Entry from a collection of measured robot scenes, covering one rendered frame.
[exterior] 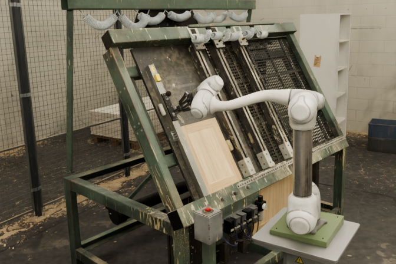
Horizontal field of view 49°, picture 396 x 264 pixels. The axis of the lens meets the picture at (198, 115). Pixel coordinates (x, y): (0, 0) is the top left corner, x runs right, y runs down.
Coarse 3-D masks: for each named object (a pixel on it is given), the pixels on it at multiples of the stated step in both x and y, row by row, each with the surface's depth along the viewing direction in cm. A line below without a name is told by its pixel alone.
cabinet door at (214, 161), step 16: (192, 128) 298; (208, 128) 309; (192, 144) 293; (208, 144) 302; (224, 144) 312; (208, 160) 296; (224, 160) 306; (208, 176) 290; (224, 176) 300; (240, 176) 309
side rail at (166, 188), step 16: (112, 48) 278; (112, 64) 280; (128, 80) 276; (128, 96) 274; (128, 112) 277; (144, 112) 274; (144, 128) 269; (144, 144) 271; (160, 160) 267; (160, 176) 266; (160, 192) 268; (176, 192) 264; (176, 208) 260
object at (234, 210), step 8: (256, 192) 308; (240, 200) 295; (248, 200) 302; (256, 200) 307; (264, 200) 307; (224, 208) 283; (232, 208) 290; (240, 208) 297; (248, 208) 293; (256, 208) 292; (264, 208) 302; (224, 216) 284; (232, 216) 280; (240, 216) 282; (248, 216) 286; (256, 216) 293; (224, 224) 277; (232, 224) 275; (240, 224) 277; (248, 224) 287; (224, 232) 286; (232, 232) 275; (224, 240) 288; (240, 240) 281
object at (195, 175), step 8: (152, 72) 293; (152, 80) 294; (160, 88) 292; (160, 96) 290; (168, 112) 288; (168, 120) 289; (176, 120) 290; (176, 128) 287; (184, 144) 285; (184, 152) 284; (184, 160) 285; (192, 160) 284; (192, 168) 281; (192, 176) 282; (200, 176) 283; (200, 184) 280; (200, 192) 280; (208, 192) 282
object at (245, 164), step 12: (192, 48) 327; (204, 48) 328; (192, 60) 329; (204, 60) 327; (204, 72) 322; (216, 96) 319; (228, 120) 317; (228, 132) 317; (240, 144) 316; (240, 156) 312; (240, 168) 314; (252, 168) 312
